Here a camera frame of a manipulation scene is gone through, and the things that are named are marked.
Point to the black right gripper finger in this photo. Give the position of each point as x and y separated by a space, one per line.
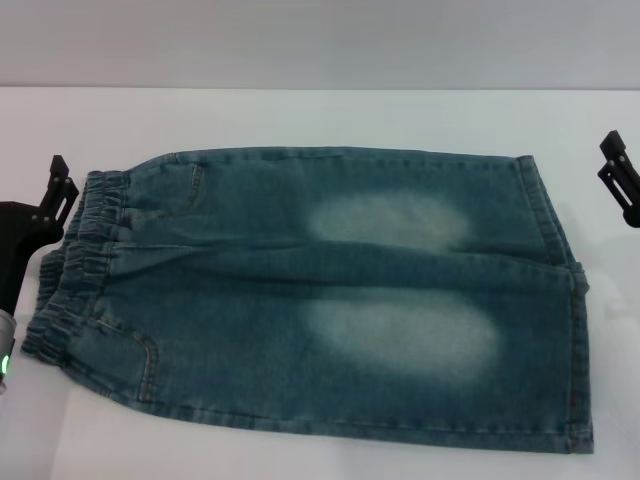
625 182

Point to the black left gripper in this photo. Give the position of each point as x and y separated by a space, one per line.
17 240

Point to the blue denim shorts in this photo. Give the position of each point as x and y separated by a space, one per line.
300 280

